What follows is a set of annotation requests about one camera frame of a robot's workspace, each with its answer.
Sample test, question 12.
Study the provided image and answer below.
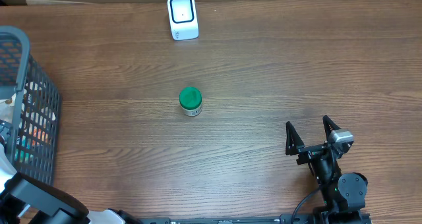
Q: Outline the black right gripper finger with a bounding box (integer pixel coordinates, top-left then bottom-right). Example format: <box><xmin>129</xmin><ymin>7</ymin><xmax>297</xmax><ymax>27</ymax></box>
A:
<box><xmin>322</xmin><ymin>115</ymin><xmax>341</xmax><ymax>139</ymax></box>
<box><xmin>286</xmin><ymin>121</ymin><xmax>305</xmax><ymax>155</ymax></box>

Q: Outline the green lid jar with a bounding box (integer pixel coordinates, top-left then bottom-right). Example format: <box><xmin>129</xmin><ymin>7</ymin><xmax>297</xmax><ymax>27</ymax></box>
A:
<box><xmin>179</xmin><ymin>87</ymin><xmax>202</xmax><ymax>117</ymax></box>

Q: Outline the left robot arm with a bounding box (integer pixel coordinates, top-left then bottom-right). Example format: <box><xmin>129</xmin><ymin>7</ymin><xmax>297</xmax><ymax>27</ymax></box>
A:
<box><xmin>1</xmin><ymin>152</ymin><xmax>153</xmax><ymax>223</ymax></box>

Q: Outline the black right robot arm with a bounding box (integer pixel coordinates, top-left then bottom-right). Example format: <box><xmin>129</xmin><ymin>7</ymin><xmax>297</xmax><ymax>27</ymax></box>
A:
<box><xmin>280</xmin><ymin>115</ymin><xmax>371</xmax><ymax>223</ymax></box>

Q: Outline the white barcode scanner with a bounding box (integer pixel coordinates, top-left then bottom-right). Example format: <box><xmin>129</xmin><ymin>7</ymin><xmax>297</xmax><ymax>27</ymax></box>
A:
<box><xmin>167</xmin><ymin>0</ymin><xmax>199</xmax><ymax>41</ymax></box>

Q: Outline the grey plastic mesh basket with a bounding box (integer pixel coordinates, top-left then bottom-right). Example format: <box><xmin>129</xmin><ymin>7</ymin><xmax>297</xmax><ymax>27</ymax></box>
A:
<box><xmin>1</xmin><ymin>26</ymin><xmax>62</xmax><ymax>185</ymax></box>

